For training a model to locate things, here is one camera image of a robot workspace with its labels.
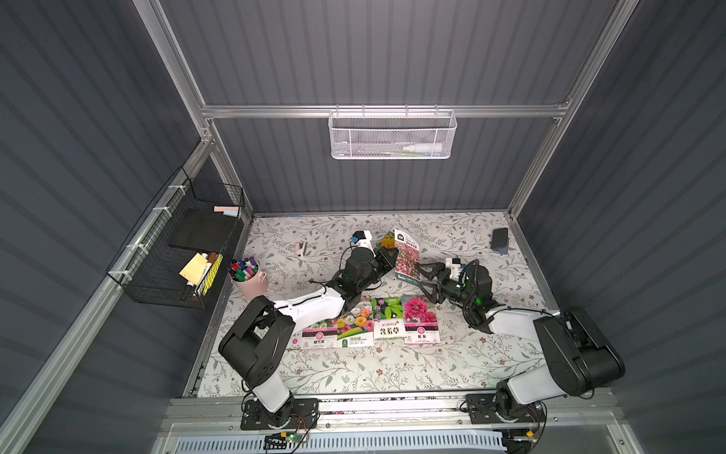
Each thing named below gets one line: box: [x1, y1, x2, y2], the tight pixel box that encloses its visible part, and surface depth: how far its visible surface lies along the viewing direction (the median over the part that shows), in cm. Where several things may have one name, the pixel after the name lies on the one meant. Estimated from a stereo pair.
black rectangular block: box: [491, 227, 509, 255], surface depth 110 cm
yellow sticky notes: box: [178, 251, 208, 286], surface depth 71 cm
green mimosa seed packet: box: [371, 296, 406, 340], surface depth 93 cm
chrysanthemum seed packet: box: [287, 317, 339, 350], surface depth 88 cm
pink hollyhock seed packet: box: [401, 295, 441, 345], surface depth 92 cm
